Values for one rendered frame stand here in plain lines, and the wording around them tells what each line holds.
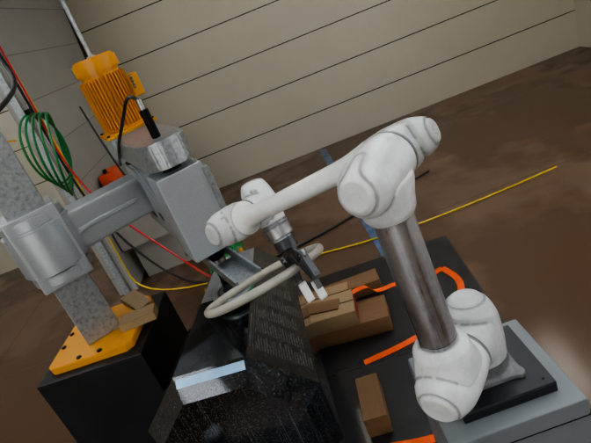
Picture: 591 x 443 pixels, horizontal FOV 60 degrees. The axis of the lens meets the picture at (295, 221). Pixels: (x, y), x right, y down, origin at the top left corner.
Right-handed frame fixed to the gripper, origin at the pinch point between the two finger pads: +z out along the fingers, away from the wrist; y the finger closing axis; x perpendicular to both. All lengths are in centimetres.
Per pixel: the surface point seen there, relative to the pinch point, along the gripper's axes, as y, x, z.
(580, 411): -51, -23, 60
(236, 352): 62, 9, 14
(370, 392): 77, -49, 76
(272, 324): 73, -18, 16
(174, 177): 61, -7, -63
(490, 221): 104, -236, 60
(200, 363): 73, 20, 11
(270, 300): 87, -31, 8
